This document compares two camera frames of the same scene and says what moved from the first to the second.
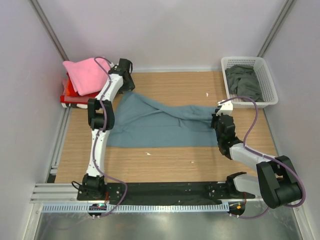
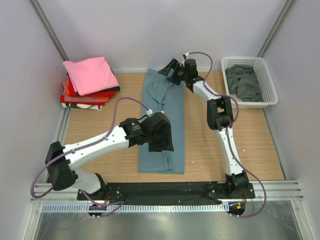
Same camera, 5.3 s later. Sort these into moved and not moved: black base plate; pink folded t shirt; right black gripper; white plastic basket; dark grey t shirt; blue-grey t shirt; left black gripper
Moved: right black gripper; blue-grey t shirt; left black gripper
Not moved: pink folded t shirt; dark grey t shirt; white plastic basket; black base plate
